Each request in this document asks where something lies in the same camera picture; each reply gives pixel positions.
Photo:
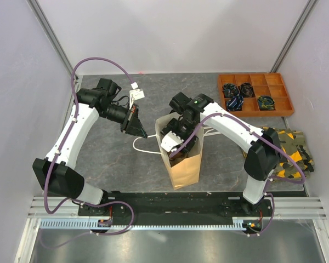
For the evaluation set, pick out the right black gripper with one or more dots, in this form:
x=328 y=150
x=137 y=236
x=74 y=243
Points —
x=171 y=126

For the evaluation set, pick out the orange compartment tray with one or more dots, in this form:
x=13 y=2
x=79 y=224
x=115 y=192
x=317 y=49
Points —
x=263 y=84

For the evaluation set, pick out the camouflage cloth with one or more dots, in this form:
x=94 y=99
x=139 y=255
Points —
x=294 y=144

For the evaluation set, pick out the brown paper bag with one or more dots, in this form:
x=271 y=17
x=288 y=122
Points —
x=184 y=168

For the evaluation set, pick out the cardboard cup carrier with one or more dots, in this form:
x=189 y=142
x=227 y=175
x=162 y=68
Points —
x=177 y=158

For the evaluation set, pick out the rolled blue yellow sock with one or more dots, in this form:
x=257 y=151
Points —
x=266 y=103

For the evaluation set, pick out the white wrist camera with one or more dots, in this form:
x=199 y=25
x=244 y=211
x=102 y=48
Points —
x=170 y=142
x=135 y=94

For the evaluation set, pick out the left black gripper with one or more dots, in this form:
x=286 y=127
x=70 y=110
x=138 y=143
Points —
x=131 y=121

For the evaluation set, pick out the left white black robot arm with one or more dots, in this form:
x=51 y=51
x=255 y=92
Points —
x=56 y=171

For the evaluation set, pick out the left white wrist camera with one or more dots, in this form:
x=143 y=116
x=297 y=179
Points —
x=135 y=94

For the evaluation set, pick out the rolled sock top left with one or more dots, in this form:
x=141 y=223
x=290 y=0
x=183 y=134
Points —
x=230 y=90

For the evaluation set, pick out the rolled blue striped sock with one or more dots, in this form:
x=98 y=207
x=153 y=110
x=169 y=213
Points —
x=235 y=103

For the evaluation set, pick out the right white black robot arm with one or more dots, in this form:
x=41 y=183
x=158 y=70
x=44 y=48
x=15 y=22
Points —
x=261 y=146

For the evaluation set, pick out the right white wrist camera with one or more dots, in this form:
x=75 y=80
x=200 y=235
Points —
x=170 y=142

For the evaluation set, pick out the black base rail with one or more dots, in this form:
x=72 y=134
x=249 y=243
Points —
x=178 y=208

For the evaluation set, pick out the rolled brown sock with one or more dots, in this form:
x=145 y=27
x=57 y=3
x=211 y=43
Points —
x=247 y=90

